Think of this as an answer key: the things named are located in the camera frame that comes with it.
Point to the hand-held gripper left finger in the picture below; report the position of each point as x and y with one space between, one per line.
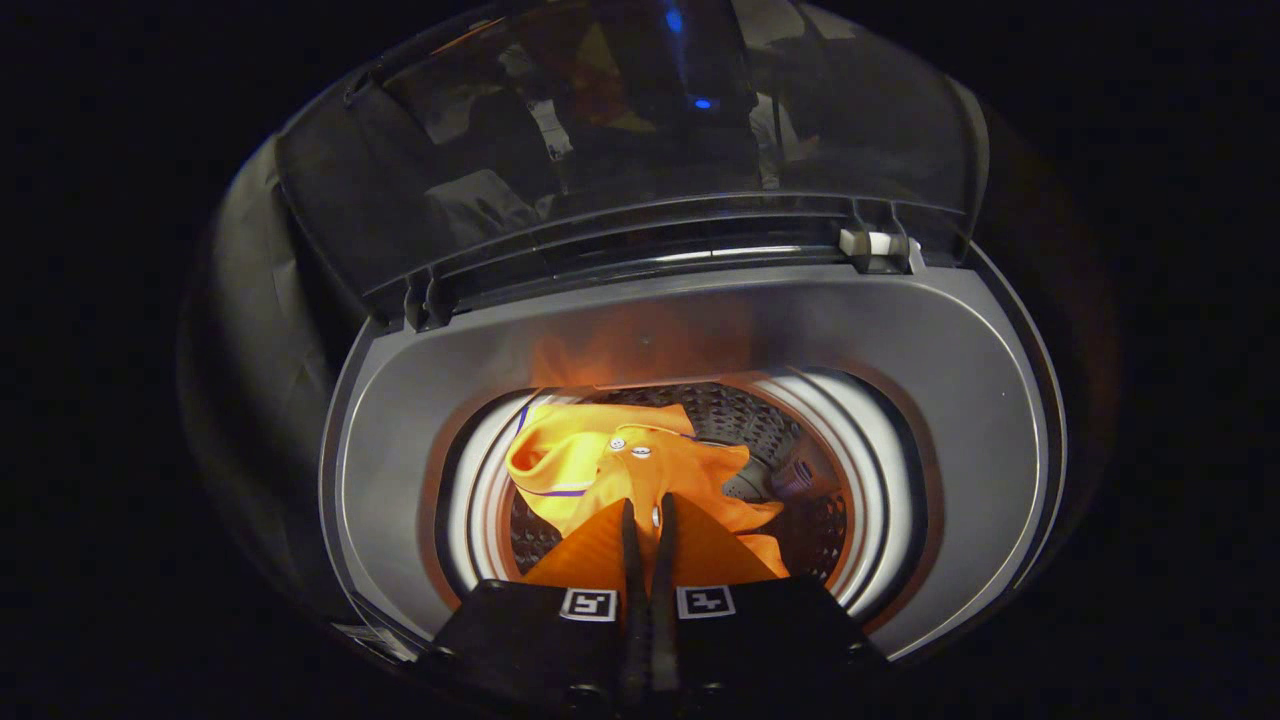
634 650

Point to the grey washing machine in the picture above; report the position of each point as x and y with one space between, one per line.
900 330

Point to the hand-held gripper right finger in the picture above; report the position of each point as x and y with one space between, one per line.
665 650

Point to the yellow polo shirt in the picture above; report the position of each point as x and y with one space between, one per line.
580 460

